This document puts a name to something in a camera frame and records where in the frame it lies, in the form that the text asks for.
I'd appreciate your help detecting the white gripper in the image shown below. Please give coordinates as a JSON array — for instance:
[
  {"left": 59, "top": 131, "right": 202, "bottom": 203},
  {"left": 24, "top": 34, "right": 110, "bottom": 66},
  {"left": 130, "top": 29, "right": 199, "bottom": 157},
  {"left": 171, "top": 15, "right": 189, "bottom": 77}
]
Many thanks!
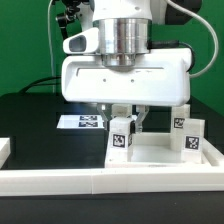
[{"left": 61, "top": 28, "right": 191, "bottom": 133}]

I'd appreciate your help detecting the white square tabletop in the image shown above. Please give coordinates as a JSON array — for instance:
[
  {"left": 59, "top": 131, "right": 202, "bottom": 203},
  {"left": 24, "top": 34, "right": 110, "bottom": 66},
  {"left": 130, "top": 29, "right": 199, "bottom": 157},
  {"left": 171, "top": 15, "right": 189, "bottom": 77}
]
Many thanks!
[{"left": 105, "top": 133, "right": 211, "bottom": 168}]

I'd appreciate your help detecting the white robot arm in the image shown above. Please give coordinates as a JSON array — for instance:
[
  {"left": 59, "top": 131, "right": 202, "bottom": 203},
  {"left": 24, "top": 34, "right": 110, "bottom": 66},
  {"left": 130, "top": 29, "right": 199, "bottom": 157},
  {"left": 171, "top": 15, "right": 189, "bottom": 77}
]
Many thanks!
[{"left": 61, "top": 0, "right": 194, "bottom": 125}]

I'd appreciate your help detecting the white marker base plate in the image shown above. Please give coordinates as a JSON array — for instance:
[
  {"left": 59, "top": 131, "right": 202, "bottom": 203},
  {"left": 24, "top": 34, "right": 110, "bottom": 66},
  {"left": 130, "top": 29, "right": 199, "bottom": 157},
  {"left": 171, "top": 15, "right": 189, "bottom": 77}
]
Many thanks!
[{"left": 57, "top": 115, "right": 109, "bottom": 129}]

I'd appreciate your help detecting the white right fence wall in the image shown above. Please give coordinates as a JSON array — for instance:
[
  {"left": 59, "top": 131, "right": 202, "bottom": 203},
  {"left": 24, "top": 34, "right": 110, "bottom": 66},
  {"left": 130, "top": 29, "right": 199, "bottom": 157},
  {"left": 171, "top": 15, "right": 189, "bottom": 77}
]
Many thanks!
[{"left": 203, "top": 139, "right": 224, "bottom": 167}]

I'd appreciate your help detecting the white fence wall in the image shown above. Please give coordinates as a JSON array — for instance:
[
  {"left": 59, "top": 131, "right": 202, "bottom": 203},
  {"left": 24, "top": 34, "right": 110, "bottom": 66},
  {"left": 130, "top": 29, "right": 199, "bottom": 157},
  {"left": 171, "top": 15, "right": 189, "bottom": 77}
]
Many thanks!
[
  {"left": 0, "top": 167, "right": 224, "bottom": 196},
  {"left": 0, "top": 138, "right": 11, "bottom": 169},
  {"left": 203, "top": 139, "right": 224, "bottom": 167}
]

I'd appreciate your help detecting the black cable bundle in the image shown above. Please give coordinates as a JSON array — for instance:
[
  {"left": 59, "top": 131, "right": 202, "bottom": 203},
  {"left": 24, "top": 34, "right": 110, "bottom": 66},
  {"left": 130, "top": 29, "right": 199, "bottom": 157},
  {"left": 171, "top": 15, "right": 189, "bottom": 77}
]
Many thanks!
[{"left": 19, "top": 76, "right": 63, "bottom": 94}]

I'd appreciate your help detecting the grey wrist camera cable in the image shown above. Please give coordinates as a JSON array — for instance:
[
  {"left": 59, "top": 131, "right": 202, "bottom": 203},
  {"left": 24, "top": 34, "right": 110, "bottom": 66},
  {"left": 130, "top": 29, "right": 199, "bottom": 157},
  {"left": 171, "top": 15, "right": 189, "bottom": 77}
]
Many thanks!
[{"left": 166, "top": 0, "right": 220, "bottom": 79}]

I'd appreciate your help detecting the white thin cable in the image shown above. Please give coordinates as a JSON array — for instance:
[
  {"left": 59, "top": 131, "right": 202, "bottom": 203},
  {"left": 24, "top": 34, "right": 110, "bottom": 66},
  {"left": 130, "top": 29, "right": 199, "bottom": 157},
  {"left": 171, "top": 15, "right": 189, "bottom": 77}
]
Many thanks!
[{"left": 47, "top": 0, "right": 56, "bottom": 94}]

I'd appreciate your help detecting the white front fence wall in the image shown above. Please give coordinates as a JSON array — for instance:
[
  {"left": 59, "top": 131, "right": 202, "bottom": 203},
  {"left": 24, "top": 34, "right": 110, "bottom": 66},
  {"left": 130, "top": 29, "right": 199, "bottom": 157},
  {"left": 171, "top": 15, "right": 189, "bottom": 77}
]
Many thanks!
[{"left": 0, "top": 167, "right": 224, "bottom": 196}]

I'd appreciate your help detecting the white left fence wall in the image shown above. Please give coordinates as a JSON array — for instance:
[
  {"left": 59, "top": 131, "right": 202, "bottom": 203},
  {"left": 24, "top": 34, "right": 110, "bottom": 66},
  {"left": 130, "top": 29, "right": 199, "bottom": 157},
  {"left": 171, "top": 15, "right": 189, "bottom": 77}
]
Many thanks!
[{"left": 0, "top": 138, "right": 11, "bottom": 169}]

